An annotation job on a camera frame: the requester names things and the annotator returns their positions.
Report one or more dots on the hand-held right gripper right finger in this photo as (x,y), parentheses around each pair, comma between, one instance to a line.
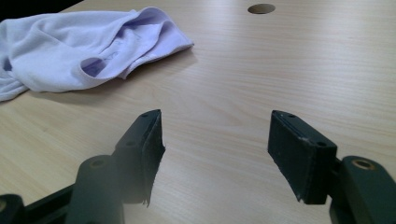
(308,161)

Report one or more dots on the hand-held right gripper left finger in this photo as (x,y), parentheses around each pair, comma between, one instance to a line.
(137,161)

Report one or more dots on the white printed cloth garment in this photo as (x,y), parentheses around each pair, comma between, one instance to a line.
(77,49)

